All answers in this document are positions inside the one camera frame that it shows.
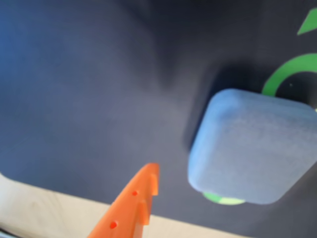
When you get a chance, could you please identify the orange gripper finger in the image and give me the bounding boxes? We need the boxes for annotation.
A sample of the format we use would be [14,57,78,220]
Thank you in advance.
[86,163,160,238]

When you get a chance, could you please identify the dark mat with WOWROBO print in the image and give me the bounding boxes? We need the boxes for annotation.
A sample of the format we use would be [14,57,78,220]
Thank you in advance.
[0,0,317,238]

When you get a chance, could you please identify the grey rounded square usb block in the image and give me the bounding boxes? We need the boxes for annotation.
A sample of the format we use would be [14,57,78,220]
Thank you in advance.
[187,88,317,205]

